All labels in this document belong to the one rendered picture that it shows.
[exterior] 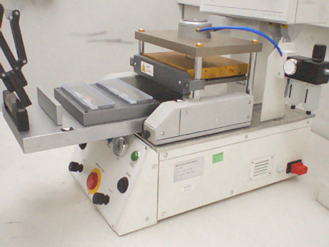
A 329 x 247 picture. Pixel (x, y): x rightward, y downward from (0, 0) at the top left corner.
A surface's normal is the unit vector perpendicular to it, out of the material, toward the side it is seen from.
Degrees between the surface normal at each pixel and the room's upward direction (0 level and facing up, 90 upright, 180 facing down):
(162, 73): 90
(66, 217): 0
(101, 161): 65
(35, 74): 90
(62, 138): 90
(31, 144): 90
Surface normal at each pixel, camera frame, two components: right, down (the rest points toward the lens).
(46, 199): 0.04, -0.94
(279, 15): -0.86, 0.15
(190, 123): 0.51, 0.32
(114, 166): -0.76, -0.25
